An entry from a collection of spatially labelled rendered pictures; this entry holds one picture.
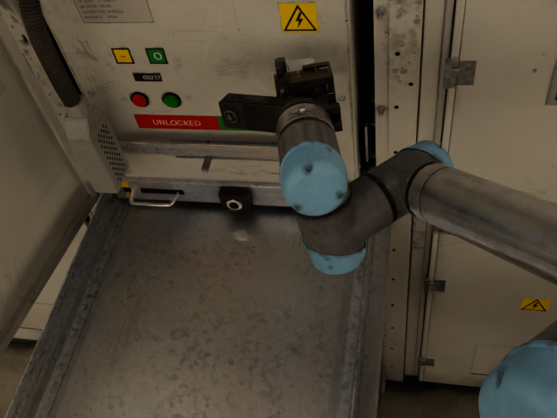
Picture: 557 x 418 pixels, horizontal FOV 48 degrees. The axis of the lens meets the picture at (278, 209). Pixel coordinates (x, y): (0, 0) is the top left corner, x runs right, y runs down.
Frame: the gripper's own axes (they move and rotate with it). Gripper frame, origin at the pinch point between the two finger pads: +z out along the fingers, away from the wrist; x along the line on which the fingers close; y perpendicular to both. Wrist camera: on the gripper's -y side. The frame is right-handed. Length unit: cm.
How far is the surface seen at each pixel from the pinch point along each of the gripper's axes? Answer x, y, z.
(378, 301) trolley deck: -42.3, 11.0, -12.1
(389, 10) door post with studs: 7.6, 17.0, -3.9
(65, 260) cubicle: -57, -63, 33
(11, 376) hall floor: -114, -105, 49
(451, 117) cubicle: -11.9, 26.3, -3.5
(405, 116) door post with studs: -12.7, 19.7, 0.7
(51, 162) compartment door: -20, -48, 17
